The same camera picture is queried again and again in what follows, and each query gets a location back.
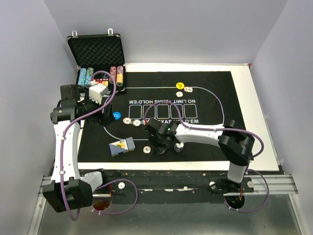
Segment blue poker chip stack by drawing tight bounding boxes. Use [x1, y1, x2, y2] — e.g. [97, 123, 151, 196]
[174, 142, 184, 153]

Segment black poker table mat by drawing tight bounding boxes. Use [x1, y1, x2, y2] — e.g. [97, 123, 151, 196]
[78, 71, 244, 163]

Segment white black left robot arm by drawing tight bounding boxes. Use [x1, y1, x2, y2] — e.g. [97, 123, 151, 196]
[43, 84, 114, 212]

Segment blue chip row in case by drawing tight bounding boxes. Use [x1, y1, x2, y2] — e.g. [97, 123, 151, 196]
[77, 68, 87, 88]

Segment aluminium rail frame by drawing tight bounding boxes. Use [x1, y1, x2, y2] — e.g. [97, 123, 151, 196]
[26, 146, 304, 235]

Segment green chip row in case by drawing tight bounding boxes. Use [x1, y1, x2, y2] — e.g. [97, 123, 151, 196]
[84, 67, 94, 88]

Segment red chip row in case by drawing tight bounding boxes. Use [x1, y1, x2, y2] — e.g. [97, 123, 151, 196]
[109, 66, 117, 84]

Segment grey 1 poker chip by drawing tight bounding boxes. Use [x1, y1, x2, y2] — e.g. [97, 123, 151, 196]
[133, 119, 141, 127]

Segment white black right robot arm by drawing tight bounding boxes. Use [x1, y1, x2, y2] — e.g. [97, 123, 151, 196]
[144, 118, 255, 192]

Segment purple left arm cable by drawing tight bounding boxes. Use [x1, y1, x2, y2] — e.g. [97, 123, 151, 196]
[60, 70, 138, 221]

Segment white table board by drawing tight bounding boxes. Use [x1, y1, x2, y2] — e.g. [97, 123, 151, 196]
[78, 63, 280, 171]

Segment orange chip row in case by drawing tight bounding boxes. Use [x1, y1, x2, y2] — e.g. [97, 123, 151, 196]
[116, 66, 124, 87]

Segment red poker chip stack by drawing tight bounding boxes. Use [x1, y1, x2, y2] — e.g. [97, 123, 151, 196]
[143, 146, 151, 154]

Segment card deck in case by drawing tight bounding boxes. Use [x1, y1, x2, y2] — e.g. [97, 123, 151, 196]
[94, 73, 110, 87]

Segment blue playing card box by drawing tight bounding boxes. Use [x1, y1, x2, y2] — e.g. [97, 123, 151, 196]
[109, 137, 135, 157]

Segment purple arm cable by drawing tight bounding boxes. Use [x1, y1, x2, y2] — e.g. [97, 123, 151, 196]
[143, 101, 270, 213]
[60, 70, 138, 221]

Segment black aluminium poker case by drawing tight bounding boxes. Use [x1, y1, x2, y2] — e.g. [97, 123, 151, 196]
[67, 28, 127, 94]

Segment blue small blind button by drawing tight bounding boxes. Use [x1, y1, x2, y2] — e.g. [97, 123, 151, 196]
[113, 112, 121, 120]

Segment yellow big blind button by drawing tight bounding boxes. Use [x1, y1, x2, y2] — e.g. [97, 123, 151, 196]
[176, 82, 185, 90]

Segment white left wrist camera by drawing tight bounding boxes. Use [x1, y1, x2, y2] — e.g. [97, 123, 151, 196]
[89, 84, 109, 104]

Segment red 100 poker chip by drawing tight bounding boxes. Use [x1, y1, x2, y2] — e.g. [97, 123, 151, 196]
[123, 117, 132, 125]

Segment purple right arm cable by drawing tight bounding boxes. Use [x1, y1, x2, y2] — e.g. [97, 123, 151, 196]
[143, 101, 270, 213]

